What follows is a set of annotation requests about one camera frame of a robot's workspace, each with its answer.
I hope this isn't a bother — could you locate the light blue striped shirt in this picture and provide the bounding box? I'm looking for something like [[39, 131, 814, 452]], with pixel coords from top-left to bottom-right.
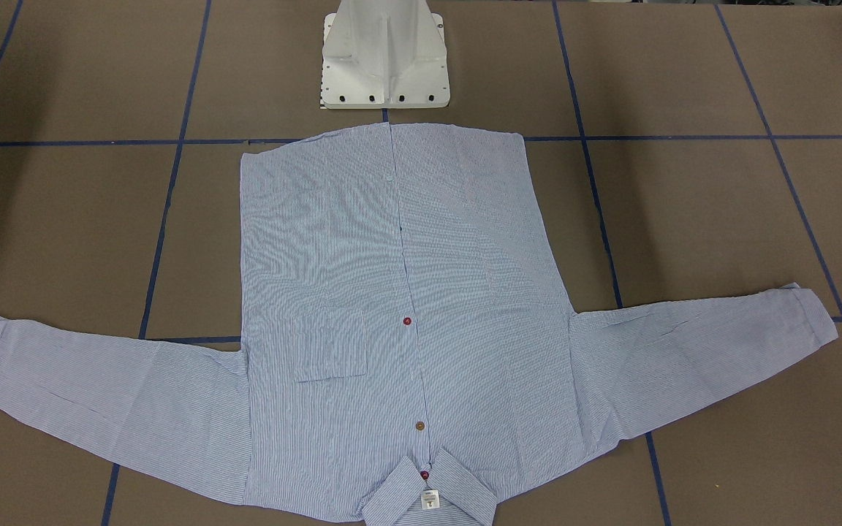
[[0, 123, 838, 525]]

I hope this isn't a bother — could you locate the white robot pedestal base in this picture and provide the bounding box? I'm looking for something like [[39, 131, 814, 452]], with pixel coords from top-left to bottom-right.
[[320, 1, 451, 110]]

